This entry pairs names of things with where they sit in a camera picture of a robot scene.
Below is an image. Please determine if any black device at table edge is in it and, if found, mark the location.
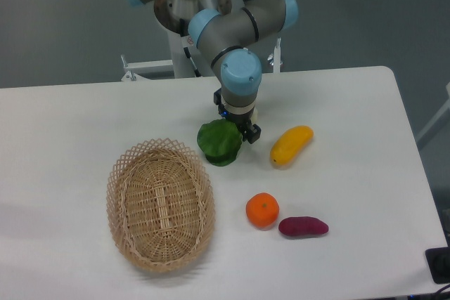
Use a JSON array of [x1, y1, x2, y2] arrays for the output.
[[425, 247, 449, 285]]

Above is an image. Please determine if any orange tangerine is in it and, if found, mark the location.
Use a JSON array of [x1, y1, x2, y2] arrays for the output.
[[245, 193, 280, 228]]

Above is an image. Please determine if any purple sweet potato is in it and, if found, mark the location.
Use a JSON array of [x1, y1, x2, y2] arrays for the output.
[[278, 216, 329, 237]]

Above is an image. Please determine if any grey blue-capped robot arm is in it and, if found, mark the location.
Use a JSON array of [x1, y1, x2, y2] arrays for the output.
[[128, 0, 299, 143]]

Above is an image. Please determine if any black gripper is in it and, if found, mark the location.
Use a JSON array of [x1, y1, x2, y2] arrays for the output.
[[213, 89, 261, 144]]

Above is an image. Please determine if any white metal base frame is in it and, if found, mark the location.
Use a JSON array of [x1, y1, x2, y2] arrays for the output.
[[120, 37, 283, 81]]

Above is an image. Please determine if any woven wicker basket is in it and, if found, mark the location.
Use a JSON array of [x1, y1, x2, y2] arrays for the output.
[[106, 138, 215, 273]]

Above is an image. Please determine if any white frame leg right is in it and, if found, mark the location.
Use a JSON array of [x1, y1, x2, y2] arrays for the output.
[[415, 84, 449, 150]]

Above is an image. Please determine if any green bok choy vegetable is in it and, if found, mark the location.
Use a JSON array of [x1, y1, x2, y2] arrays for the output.
[[196, 117, 244, 167]]

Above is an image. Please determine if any yellow mango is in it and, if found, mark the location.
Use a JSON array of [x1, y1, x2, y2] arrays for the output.
[[269, 125, 314, 169]]

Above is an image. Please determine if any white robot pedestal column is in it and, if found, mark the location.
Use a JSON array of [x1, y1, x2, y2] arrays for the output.
[[153, 0, 232, 78]]

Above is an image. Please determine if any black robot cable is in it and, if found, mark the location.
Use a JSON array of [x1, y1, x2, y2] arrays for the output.
[[179, 18, 203, 78]]

